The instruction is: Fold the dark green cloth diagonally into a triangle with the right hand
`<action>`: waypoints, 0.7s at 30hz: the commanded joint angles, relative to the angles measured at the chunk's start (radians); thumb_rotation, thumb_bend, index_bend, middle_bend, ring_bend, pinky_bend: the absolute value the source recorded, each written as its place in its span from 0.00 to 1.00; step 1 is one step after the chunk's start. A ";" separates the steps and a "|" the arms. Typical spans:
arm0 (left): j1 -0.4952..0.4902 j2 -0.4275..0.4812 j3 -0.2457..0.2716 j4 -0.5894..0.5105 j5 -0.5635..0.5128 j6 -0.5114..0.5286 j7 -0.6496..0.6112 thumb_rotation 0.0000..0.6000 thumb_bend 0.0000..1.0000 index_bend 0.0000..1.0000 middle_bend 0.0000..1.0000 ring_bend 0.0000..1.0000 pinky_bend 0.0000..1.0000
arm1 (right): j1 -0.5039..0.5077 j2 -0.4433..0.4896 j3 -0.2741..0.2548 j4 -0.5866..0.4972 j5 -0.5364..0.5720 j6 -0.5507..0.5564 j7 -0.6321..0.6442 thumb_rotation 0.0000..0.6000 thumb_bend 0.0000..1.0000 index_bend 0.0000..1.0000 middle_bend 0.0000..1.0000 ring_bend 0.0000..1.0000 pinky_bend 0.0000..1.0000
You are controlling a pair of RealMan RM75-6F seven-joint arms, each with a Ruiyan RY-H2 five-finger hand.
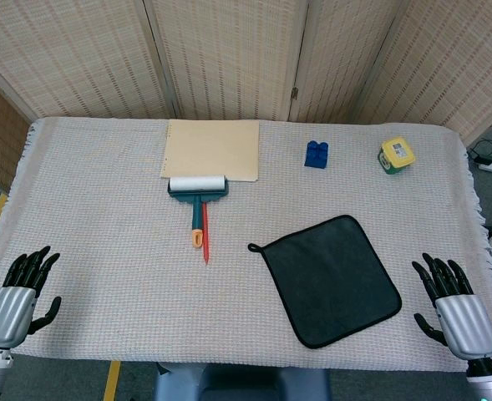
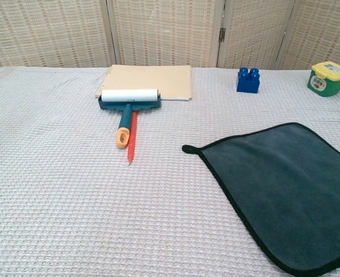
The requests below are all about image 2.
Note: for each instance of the dark green yellow cloth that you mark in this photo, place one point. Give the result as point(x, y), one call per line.
point(285, 190)

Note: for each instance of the teal lint roller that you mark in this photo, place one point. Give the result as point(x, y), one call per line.
point(129, 101)

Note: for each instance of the blue building block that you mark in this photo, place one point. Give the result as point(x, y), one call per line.
point(247, 82)

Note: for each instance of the woven folding screen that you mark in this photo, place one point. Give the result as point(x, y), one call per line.
point(164, 31)

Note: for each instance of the white waffle tablecloth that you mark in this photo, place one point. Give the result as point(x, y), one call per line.
point(71, 187)

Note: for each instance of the brass screen hinge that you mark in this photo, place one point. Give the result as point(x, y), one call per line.
point(222, 34)

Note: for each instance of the green tub with yellow lid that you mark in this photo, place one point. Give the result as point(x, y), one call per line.
point(325, 80)

